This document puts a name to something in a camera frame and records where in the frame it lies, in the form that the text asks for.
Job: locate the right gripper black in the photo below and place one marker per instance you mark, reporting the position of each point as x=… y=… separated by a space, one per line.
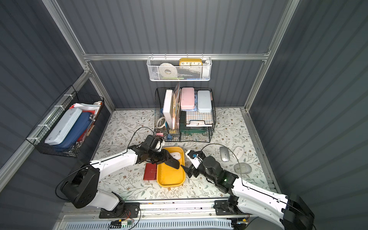
x=192 y=169

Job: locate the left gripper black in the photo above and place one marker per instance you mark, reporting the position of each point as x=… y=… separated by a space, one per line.
x=162 y=156

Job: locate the white computer mouse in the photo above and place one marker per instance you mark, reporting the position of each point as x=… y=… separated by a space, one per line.
x=176 y=155

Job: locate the silver computer mouse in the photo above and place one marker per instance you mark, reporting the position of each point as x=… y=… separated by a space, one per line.
x=224 y=154

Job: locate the small white mouse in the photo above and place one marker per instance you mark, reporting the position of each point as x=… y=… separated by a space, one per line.
x=239 y=152

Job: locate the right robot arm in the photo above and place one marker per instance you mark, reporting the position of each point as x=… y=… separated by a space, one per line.
x=289 y=212

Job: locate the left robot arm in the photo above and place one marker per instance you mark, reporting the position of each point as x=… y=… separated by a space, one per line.
x=81 y=186

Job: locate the yellow storage box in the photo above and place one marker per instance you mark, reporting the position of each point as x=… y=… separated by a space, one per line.
x=170 y=177

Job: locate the grey round mouse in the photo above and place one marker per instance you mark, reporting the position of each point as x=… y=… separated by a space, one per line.
x=242 y=168

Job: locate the red wallet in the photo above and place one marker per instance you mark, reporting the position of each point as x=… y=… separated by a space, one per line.
x=150 y=173

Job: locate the green cloth bag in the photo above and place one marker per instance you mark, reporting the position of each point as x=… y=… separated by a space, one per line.
x=192 y=132

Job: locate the tape roll in organizer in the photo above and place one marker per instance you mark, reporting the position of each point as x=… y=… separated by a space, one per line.
x=161 y=123

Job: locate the white paper stack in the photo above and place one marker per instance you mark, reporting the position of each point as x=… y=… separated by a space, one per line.
x=198 y=123

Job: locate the white book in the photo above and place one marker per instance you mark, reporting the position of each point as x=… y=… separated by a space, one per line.
x=167 y=108

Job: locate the pink pencil case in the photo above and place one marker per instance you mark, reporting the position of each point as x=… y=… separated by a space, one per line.
x=187 y=98

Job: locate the light blue pencil case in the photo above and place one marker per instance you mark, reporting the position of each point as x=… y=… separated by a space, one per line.
x=204 y=101

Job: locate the white tape roll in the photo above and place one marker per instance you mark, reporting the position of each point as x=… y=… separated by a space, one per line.
x=167 y=71

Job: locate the white hanging mesh basket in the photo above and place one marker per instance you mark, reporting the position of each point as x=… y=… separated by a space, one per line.
x=185 y=73

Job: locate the navy blue pouch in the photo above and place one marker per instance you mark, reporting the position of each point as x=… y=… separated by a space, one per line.
x=74 y=134

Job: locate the yellow clock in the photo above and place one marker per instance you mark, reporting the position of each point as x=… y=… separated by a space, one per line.
x=190 y=62

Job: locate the white case in basket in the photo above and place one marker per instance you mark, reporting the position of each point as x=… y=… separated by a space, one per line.
x=62 y=128

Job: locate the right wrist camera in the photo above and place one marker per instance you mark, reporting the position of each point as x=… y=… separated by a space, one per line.
x=196 y=157

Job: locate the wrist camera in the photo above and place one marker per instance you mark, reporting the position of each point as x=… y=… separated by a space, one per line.
x=159 y=145
x=196 y=157

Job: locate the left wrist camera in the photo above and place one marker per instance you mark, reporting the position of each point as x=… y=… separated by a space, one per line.
x=159 y=145

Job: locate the black wire desk organizer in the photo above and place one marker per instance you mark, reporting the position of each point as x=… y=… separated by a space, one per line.
x=182 y=117

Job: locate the metal base rail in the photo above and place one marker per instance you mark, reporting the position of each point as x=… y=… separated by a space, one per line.
x=172 y=214

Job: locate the black wall wire basket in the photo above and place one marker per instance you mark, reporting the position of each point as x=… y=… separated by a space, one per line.
x=70 y=99

